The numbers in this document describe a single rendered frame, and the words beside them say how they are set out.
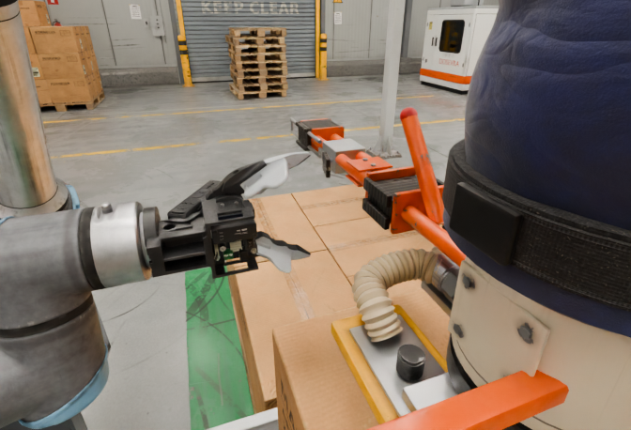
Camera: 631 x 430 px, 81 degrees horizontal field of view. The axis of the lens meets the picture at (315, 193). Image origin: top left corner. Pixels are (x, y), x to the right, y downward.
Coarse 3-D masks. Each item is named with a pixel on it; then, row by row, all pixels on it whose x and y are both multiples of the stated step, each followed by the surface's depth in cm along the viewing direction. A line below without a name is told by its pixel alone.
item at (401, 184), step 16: (368, 176) 53; (384, 176) 54; (400, 176) 55; (416, 176) 55; (368, 192) 54; (384, 192) 48; (400, 192) 47; (416, 192) 47; (368, 208) 53; (384, 208) 50; (400, 208) 47; (384, 224) 49; (400, 224) 49
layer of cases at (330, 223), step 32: (320, 192) 208; (352, 192) 208; (256, 224) 176; (288, 224) 176; (320, 224) 176; (352, 224) 176; (320, 256) 152; (352, 256) 152; (256, 288) 134; (288, 288) 134; (320, 288) 134; (416, 288) 134; (256, 320) 119; (288, 320) 119; (256, 352) 108; (256, 384) 112
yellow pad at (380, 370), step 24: (336, 336) 44; (360, 336) 43; (408, 336) 43; (360, 360) 40; (384, 360) 40; (408, 360) 37; (432, 360) 40; (360, 384) 39; (384, 384) 37; (408, 384) 37; (384, 408) 35
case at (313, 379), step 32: (320, 320) 65; (416, 320) 65; (448, 320) 65; (288, 352) 58; (320, 352) 58; (288, 384) 55; (320, 384) 53; (352, 384) 53; (288, 416) 59; (320, 416) 49; (352, 416) 49
